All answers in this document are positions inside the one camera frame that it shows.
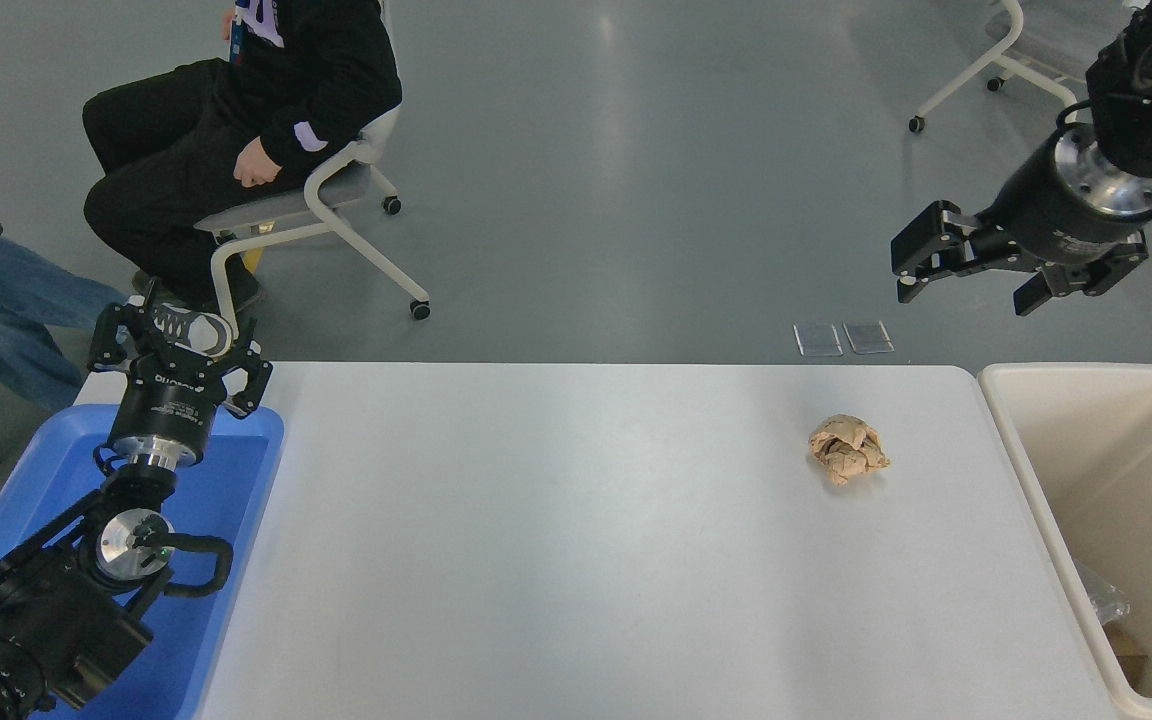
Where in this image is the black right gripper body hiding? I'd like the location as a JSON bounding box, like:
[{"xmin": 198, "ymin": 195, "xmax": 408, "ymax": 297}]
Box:
[{"xmin": 981, "ymin": 132, "xmax": 1152, "ymax": 267}]

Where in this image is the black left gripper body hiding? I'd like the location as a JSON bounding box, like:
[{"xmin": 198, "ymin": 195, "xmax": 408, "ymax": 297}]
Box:
[{"xmin": 106, "ymin": 355, "xmax": 232, "ymax": 459}]

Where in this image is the silver foil plate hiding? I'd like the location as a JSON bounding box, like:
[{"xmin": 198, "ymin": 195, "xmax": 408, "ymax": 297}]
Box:
[{"xmin": 1076, "ymin": 563, "xmax": 1133, "ymax": 628}]

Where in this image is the clear floor plate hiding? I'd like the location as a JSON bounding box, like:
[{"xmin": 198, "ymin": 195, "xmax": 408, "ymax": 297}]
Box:
[
  {"xmin": 843, "ymin": 321, "xmax": 894, "ymax": 356},
  {"xmin": 793, "ymin": 323, "xmax": 843, "ymax": 358}
]

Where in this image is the person's left hand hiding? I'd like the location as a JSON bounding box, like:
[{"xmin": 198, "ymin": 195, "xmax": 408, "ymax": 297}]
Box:
[{"xmin": 234, "ymin": 135, "xmax": 282, "ymax": 189}]

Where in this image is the person's foot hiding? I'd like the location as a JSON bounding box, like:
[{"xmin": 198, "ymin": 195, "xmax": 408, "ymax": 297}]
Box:
[{"xmin": 128, "ymin": 295, "xmax": 235, "ymax": 359}]

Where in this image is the blue plastic tray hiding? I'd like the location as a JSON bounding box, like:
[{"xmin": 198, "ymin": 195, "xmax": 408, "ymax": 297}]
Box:
[{"xmin": 0, "ymin": 403, "xmax": 285, "ymax": 720}]

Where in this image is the white grey wheeled chair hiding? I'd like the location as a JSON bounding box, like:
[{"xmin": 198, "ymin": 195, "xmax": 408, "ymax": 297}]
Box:
[
  {"xmin": 908, "ymin": 0, "xmax": 1087, "ymax": 134},
  {"xmin": 194, "ymin": 100, "xmax": 432, "ymax": 339}
]

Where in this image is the large pale bin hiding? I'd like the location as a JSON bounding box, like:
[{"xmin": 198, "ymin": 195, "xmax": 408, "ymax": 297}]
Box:
[{"xmin": 976, "ymin": 363, "xmax": 1152, "ymax": 720}]

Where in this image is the crumpled tan paper ball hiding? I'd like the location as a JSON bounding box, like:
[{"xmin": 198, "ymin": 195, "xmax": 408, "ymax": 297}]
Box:
[{"xmin": 807, "ymin": 414, "xmax": 890, "ymax": 487}]

